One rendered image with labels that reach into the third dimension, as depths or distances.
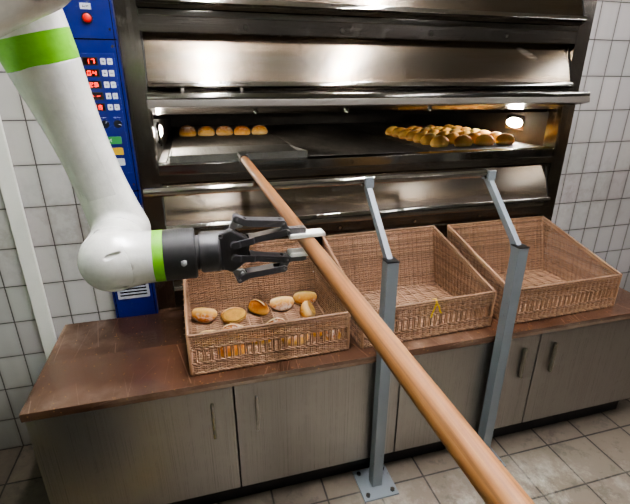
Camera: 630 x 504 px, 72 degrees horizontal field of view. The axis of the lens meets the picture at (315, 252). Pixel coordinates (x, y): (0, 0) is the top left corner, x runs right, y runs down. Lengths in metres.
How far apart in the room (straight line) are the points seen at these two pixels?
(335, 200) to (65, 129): 1.24
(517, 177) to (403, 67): 0.81
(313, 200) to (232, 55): 0.63
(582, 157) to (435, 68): 0.94
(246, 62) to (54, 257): 1.03
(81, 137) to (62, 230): 1.04
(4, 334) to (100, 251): 1.35
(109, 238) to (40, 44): 0.30
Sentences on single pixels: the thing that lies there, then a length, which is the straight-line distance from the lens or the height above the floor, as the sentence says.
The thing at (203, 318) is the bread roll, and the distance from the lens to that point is 1.73.
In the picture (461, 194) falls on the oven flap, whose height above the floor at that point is 0.99.
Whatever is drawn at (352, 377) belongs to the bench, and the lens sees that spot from 1.59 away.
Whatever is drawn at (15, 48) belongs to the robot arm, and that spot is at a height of 1.51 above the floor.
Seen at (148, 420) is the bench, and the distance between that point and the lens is 1.55.
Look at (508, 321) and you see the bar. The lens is 1.72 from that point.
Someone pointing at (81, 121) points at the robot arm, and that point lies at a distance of 0.84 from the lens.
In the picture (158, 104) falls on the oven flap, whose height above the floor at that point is 1.40.
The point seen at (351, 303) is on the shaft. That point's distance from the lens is 0.60.
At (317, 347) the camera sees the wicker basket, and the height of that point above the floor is 0.61.
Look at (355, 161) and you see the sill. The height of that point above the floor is 1.16.
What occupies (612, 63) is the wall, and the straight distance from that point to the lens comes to 2.56.
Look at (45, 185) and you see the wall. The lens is 1.83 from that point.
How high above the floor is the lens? 1.46
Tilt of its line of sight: 21 degrees down
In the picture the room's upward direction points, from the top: straight up
